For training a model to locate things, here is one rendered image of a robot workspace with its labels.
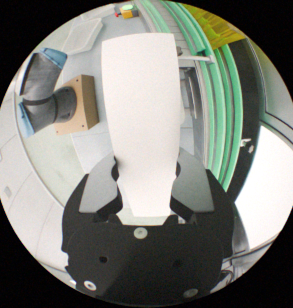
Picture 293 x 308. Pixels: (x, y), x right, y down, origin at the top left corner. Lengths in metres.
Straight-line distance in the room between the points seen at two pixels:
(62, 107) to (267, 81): 0.62
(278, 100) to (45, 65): 0.55
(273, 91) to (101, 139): 0.70
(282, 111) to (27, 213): 3.88
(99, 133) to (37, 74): 0.41
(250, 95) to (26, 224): 4.01
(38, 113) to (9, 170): 3.13
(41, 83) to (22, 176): 3.25
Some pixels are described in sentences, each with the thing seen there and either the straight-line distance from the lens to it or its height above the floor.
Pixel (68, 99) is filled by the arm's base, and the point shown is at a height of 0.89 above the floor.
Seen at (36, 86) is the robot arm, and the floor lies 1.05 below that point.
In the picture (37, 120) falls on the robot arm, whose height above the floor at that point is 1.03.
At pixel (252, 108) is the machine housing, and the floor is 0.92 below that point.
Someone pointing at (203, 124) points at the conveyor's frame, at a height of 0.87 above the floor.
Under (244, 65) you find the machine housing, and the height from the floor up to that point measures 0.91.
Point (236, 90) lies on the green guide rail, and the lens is 0.35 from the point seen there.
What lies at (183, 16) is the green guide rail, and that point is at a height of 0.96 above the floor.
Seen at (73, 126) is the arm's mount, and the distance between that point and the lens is 0.47.
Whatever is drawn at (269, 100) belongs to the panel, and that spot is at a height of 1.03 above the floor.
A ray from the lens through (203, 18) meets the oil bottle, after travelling 0.35.
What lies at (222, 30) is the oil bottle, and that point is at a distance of 0.29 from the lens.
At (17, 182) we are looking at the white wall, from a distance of 3.43.
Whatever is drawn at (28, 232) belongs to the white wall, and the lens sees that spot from 3.69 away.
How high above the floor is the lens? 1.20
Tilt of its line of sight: 59 degrees down
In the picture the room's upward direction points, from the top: 178 degrees counter-clockwise
